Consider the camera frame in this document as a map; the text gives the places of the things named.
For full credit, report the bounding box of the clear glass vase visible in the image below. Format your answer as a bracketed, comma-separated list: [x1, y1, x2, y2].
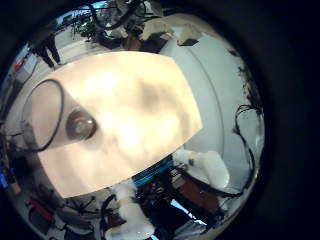
[21, 77, 99, 154]

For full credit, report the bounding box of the green potted plant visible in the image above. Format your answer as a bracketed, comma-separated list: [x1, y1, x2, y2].
[70, 19, 98, 43]

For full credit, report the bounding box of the person in dark clothes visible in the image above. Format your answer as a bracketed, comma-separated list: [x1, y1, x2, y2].
[30, 32, 63, 69]

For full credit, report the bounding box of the black dangling cable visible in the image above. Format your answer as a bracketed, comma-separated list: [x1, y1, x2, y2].
[232, 104, 260, 198]

